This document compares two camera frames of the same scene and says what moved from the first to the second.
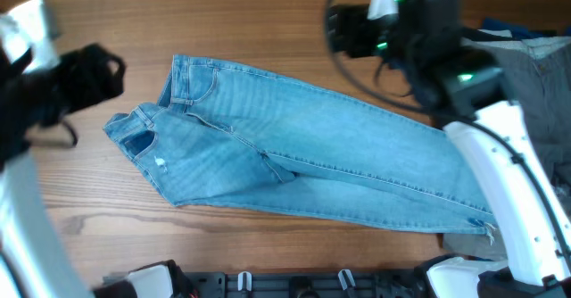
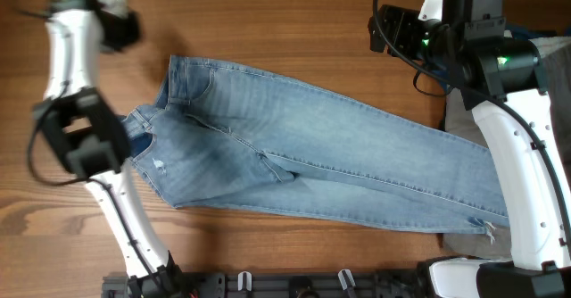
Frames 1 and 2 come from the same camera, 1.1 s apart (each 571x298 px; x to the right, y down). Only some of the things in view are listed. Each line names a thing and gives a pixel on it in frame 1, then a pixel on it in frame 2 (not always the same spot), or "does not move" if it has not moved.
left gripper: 92,77 to 136,21
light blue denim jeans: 225,136 does not move
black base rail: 300,285 does not move
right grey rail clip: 346,278 does not move
